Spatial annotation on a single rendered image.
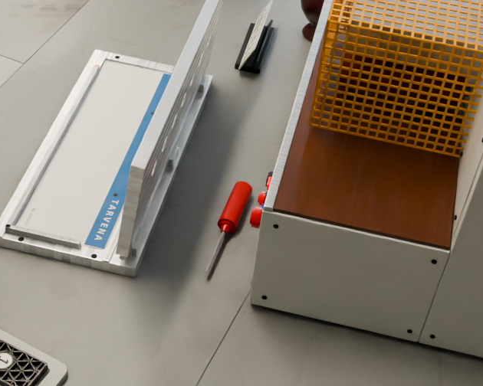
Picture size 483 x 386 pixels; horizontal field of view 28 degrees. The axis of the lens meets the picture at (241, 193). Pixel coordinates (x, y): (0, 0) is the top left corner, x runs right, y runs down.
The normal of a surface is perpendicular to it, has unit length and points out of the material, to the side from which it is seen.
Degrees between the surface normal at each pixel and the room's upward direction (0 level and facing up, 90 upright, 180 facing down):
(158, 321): 0
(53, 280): 0
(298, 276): 90
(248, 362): 0
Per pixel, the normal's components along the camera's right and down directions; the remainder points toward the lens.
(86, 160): 0.08, -0.70
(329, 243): -0.22, 0.68
